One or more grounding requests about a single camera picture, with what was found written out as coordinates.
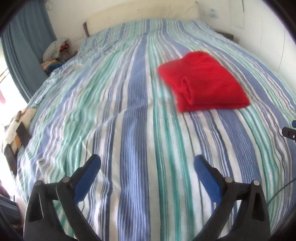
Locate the red sweater with white print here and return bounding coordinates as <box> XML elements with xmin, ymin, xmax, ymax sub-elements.
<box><xmin>158</xmin><ymin>51</ymin><xmax>250</xmax><ymax>113</ymax></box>

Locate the pile of clothes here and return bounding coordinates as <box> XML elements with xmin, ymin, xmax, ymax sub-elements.
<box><xmin>41</xmin><ymin>38</ymin><xmax>74</xmax><ymax>76</ymax></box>

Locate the patchwork cushion bench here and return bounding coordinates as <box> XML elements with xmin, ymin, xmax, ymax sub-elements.
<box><xmin>3</xmin><ymin>108</ymin><xmax>37</xmax><ymax>177</ymax></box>

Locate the striped blue green bedspread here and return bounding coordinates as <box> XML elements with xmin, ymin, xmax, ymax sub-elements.
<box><xmin>16</xmin><ymin>20</ymin><xmax>295</xmax><ymax>240</ymax></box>

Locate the cream padded headboard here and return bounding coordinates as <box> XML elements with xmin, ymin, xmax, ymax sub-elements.
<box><xmin>83</xmin><ymin>1</ymin><xmax>200</xmax><ymax>37</ymax></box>

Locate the teal blue curtain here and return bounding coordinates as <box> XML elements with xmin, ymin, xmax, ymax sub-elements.
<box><xmin>1</xmin><ymin>1</ymin><xmax>56</xmax><ymax>102</ymax></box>

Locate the white wall switch panel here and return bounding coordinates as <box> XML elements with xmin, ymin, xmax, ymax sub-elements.
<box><xmin>203</xmin><ymin>9</ymin><xmax>218</xmax><ymax>19</ymax></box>

